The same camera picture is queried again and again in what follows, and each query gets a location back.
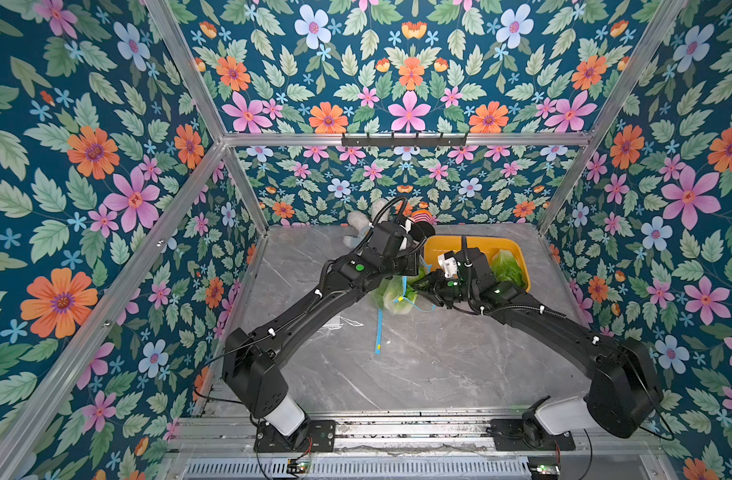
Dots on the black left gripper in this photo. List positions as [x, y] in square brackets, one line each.
[411, 258]

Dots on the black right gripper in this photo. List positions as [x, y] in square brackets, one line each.
[434, 285]

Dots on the green chinese cabbage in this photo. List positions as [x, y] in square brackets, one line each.
[506, 268]
[396, 297]

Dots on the clear zipper bag blue seal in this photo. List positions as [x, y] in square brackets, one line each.
[402, 297]

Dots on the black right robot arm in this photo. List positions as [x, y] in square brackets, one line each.
[625, 388]

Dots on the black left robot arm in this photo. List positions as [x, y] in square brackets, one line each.
[253, 362]

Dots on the blue zipper strip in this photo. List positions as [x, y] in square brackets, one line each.
[379, 332]

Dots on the black striped plush toy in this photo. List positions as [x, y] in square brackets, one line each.
[420, 225]

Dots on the white plush bunny blue shirt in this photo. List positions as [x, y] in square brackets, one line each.
[363, 223]

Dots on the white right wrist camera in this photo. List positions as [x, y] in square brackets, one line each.
[448, 264]

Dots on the black hook rail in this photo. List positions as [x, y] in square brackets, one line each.
[421, 140]

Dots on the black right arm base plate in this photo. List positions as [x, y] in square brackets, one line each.
[527, 434]

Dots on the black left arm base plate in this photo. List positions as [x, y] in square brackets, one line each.
[312, 436]

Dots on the aluminium mounting rail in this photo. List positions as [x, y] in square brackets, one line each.
[402, 434]

